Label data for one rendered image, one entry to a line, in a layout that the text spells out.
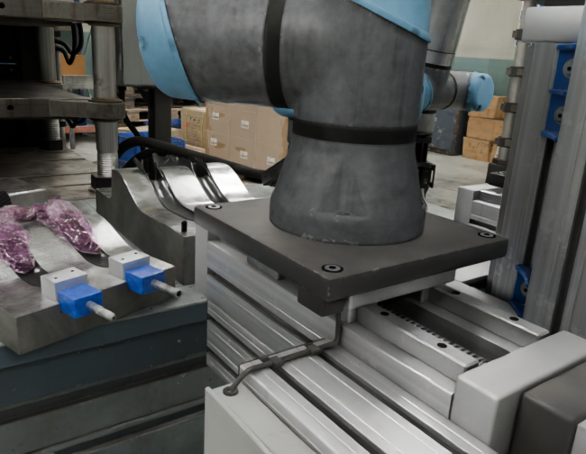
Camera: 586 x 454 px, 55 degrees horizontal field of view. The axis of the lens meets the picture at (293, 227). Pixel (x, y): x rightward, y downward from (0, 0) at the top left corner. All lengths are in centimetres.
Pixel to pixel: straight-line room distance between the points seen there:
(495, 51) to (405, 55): 778
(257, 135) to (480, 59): 409
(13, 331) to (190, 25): 48
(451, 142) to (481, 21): 168
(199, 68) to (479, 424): 36
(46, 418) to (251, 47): 70
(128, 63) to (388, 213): 139
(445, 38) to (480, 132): 681
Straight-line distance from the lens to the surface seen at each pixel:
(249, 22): 50
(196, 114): 642
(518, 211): 65
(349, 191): 49
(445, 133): 801
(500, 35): 825
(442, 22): 106
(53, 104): 168
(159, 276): 87
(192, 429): 114
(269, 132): 508
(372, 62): 48
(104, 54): 164
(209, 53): 52
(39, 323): 82
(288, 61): 49
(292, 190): 50
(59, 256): 97
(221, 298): 66
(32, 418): 100
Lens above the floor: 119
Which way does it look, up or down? 17 degrees down
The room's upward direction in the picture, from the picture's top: 4 degrees clockwise
